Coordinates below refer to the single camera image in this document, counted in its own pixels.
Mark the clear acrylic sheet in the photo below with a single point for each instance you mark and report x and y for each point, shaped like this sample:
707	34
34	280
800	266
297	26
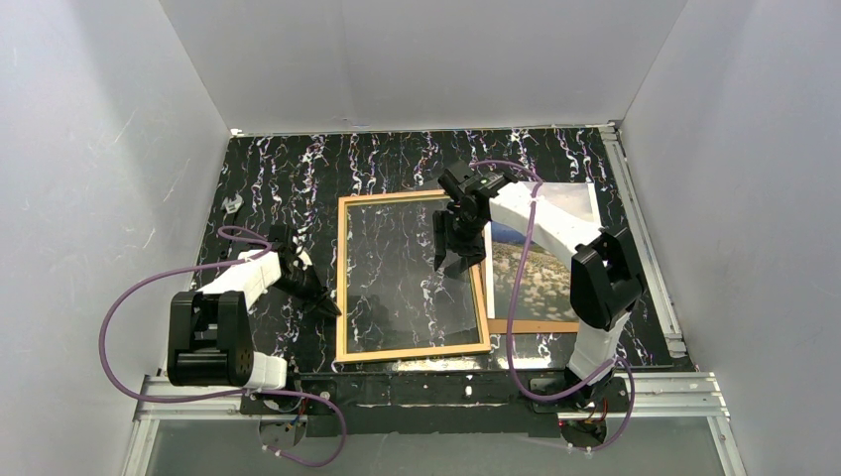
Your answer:
397	298

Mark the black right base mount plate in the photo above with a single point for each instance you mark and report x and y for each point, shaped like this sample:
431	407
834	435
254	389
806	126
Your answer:
607	396

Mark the small silver clip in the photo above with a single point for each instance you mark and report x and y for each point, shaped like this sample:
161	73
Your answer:
232	205

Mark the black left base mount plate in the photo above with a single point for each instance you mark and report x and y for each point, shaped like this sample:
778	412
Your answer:
290	398

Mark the brown backing board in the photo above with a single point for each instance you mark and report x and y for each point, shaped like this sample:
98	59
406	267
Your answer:
520	326

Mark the aluminium rail frame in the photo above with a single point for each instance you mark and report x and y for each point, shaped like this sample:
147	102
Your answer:
401	410

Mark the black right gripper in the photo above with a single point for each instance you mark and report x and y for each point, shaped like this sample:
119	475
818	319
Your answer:
460	238

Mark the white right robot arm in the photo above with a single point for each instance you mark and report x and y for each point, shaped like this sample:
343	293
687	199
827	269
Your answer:
607	279

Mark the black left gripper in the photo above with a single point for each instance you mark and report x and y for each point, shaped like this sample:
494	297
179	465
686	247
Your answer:
300	279

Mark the landscape photo print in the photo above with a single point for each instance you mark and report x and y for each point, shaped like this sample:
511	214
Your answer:
544	290

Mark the black flat stand plate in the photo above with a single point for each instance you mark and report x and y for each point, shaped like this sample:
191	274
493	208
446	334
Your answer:
240	241

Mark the green picture frame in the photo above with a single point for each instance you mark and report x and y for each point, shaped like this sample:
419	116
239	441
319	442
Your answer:
342	355

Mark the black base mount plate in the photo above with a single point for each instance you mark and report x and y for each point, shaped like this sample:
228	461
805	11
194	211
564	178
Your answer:
607	396
290	398

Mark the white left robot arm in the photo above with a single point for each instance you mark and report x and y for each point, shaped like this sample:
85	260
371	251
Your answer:
210	341

